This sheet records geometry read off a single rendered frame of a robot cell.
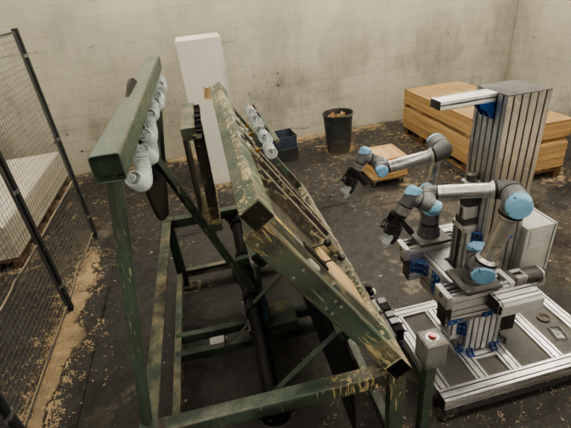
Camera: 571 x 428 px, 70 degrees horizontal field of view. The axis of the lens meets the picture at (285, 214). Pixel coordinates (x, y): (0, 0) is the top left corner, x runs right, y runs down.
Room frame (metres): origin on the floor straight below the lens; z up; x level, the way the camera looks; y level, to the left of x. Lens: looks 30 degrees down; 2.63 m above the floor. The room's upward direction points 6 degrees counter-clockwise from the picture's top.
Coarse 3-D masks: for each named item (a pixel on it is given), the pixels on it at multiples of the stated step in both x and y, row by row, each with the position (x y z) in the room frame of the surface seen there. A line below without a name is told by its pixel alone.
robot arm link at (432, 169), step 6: (432, 138) 2.41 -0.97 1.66; (438, 138) 2.37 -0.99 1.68; (444, 138) 2.36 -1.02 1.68; (432, 144) 2.36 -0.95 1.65; (438, 162) 2.38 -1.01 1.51; (426, 168) 2.42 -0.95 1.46; (432, 168) 2.38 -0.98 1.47; (438, 168) 2.39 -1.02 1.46; (426, 174) 2.40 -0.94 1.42; (432, 174) 2.38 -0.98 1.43; (426, 180) 2.40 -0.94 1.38; (432, 180) 2.38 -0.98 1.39
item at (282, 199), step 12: (264, 144) 2.11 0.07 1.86; (252, 156) 2.08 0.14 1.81; (264, 180) 2.08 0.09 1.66; (276, 192) 2.09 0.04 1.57; (288, 204) 2.10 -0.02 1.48; (300, 216) 2.11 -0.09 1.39; (312, 228) 2.12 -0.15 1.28; (336, 252) 2.14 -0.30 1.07; (336, 264) 2.14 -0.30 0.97; (348, 264) 2.16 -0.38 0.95
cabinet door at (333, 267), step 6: (318, 252) 1.94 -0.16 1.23; (324, 252) 2.02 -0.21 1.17; (324, 258) 1.88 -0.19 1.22; (330, 258) 2.03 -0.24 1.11; (330, 264) 1.91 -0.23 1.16; (330, 270) 1.77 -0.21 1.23; (336, 270) 1.94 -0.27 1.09; (336, 276) 1.81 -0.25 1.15; (342, 276) 1.95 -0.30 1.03; (342, 282) 1.82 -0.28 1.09; (348, 282) 1.96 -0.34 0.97; (348, 288) 1.82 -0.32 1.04; (354, 288) 1.95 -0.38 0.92; (354, 294) 1.83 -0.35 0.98; (360, 300) 1.82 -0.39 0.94
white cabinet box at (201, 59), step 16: (192, 48) 5.72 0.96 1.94; (208, 48) 5.75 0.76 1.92; (192, 64) 5.71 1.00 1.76; (208, 64) 5.74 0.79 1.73; (224, 64) 5.78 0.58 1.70; (192, 80) 5.70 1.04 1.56; (208, 80) 5.74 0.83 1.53; (224, 80) 5.77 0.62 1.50; (192, 96) 5.69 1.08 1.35; (208, 96) 5.73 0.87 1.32; (208, 112) 5.72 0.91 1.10; (208, 128) 5.72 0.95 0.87; (208, 144) 5.71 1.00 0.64; (224, 160) 5.74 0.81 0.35; (224, 176) 5.73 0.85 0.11
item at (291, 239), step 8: (272, 224) 1.57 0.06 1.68; (280, 224) 1.58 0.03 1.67; (280, 232) 1.58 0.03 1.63; (288, 232) 1.58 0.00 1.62; (288, 240) 1.58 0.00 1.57; (296, 240) 1.59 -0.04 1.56; (296, 248) 1.59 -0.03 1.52; (304, 248) 1.59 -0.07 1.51; (304, 256) 1.59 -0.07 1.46; (312, 256) 1.60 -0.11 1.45; (320, 264) 1.61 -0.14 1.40; (320, 272) 1.61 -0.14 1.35; (328, 272) 1.61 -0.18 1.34; (328, 280) 1.61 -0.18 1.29; (336, 280) 1.62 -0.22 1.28; (344, 288) 1.62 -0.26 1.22; (344, 296) 1.62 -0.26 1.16; (352, 296) 1.63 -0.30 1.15; (352, 304) 1.63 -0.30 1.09; (360, 304) 1.64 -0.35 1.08; (360, 312) 1.64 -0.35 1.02; (368, 312) 1.64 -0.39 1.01; (368, 320) 1.64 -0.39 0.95; (376, 320) 1.65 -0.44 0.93
